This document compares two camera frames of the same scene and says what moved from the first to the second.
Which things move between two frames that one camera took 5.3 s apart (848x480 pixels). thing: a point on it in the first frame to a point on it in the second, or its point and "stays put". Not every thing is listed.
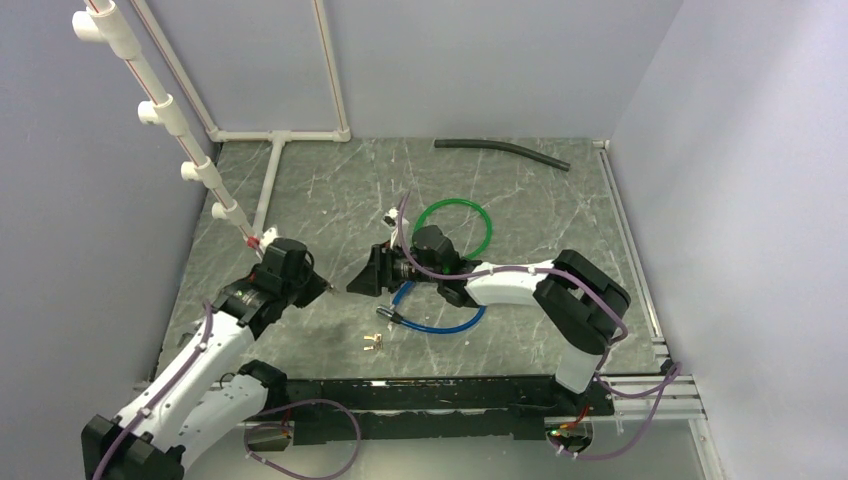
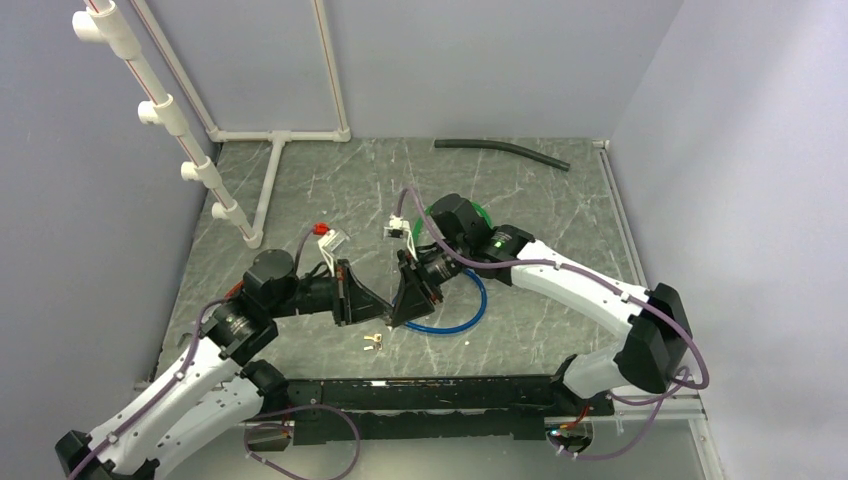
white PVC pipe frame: x=102 y=21 stays put
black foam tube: x=549 y=162 stays put
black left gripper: x=317 y=285 to x=350 y=300
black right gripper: x=378 y=273 to x=412 y=302
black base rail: x=507 y=408 stays put
